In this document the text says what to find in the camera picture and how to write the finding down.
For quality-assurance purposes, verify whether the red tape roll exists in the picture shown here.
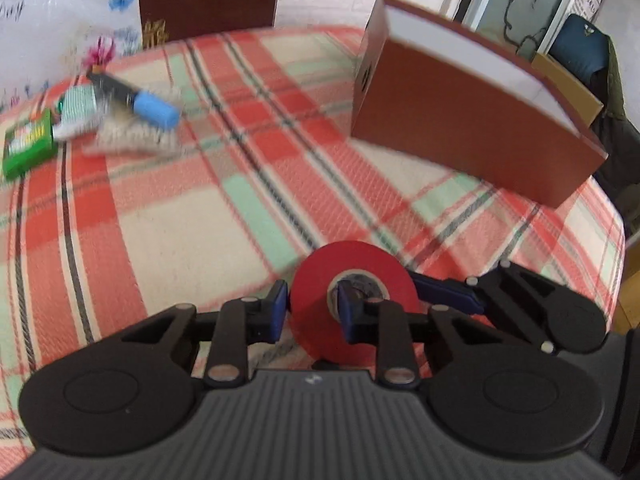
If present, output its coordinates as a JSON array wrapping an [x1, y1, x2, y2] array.
[[290, 241, 418, 363]]

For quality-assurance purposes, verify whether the black marker blue cap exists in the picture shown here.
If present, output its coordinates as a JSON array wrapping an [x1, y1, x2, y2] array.
[[86, 71, 182, 130]]

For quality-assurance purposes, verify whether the large tan cardboard carton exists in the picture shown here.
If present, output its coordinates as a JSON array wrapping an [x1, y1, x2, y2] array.
[[530, 51, 605, 128]]

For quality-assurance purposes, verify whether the floral plastic bag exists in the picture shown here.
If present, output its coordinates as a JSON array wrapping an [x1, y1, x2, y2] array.
[[0, 0, 146, 116]]

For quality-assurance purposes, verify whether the brown cardboard box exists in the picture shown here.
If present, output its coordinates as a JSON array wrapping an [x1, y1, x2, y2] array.
[[350, 0, 608, 209]]

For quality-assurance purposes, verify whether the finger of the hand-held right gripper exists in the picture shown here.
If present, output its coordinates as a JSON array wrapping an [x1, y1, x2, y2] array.
[[414, 260, 563, 346]]

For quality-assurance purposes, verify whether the red plaid blanket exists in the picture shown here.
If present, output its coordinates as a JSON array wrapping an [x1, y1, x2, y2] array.
[[0, 25, 628, 466]]

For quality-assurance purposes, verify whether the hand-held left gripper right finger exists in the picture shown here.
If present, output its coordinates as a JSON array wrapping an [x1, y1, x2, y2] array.
[[336, 281, 506, 388]]

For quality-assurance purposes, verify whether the beige scrub sponge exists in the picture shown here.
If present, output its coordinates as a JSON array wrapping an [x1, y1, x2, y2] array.
[[82, 85, 188, 156]]

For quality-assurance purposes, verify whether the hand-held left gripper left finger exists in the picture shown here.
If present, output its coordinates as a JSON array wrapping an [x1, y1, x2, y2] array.
[[117, 280, 290, 388]]

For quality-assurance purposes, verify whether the green small box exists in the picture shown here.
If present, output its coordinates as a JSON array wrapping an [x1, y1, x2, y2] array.
[[1, 108, 57, 181]]

